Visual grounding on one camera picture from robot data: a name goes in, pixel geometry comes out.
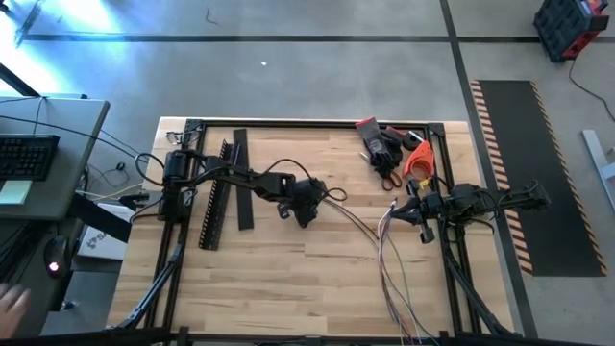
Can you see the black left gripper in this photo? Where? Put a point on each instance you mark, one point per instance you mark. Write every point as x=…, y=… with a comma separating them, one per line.
x=307, y=194

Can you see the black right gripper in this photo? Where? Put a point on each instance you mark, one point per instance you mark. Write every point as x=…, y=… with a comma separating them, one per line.
x=430, y=209

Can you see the black duct cover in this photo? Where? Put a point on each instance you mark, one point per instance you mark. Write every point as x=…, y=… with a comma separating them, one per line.
x=242, y=211

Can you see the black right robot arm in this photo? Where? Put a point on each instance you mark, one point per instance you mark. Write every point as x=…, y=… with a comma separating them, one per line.
x=468, y=199

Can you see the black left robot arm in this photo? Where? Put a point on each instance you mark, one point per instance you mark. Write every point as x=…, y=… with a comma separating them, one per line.
x=240, y=175

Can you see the orange tape dispenser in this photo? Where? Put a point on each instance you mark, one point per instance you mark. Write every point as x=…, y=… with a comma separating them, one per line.
x=423, y=156

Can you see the black tape roll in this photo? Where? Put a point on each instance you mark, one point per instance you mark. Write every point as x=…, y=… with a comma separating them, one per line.
x=407, y=139

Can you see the black red work glove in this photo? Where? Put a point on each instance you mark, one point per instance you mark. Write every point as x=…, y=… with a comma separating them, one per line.
x=395, y=132

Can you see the grey red work glove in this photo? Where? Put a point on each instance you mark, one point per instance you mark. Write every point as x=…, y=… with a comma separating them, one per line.
x=371, y=132

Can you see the black striped floor mat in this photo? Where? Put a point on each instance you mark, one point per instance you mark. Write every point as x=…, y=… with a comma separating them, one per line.
x=538, y=182

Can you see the grey metal beam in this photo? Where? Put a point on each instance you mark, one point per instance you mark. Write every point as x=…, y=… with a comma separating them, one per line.
x=596, y=154

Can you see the white cardboard box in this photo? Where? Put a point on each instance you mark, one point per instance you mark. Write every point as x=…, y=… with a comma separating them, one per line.
x=101, y=245

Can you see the black zip tie offcut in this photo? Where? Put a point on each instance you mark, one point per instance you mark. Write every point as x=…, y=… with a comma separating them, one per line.
x=209, y=18

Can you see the light grey desk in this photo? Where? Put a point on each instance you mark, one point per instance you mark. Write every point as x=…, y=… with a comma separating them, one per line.
x=72, y=158

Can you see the black red tool case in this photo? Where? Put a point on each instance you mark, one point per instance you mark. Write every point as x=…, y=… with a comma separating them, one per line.
x=562, y=24

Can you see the black computer mouse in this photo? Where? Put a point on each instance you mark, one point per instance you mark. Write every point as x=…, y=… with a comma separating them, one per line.
x=56, y=254

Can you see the dark grey side desk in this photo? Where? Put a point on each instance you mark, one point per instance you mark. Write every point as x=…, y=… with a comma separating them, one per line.
x=43, y=312

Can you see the black keyboard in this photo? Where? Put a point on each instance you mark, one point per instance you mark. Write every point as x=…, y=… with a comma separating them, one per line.
x=26, y=156

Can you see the green sticky note pad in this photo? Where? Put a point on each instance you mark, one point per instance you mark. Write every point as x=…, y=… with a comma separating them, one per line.
x=14, y=192

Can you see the person's hand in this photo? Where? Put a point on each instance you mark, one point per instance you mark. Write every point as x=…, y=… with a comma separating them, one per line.
x=12, y=310

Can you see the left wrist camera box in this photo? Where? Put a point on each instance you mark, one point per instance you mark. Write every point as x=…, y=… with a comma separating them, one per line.
x=283, y=210

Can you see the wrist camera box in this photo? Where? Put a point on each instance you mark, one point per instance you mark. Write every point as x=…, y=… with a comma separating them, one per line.
x=426, y=235
x=283, y=210

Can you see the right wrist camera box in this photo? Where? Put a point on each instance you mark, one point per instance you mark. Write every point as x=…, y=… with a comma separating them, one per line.
x=426, y=235

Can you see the black aluminium table frame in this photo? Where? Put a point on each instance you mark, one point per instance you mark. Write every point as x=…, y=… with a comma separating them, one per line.
x=312, y=124

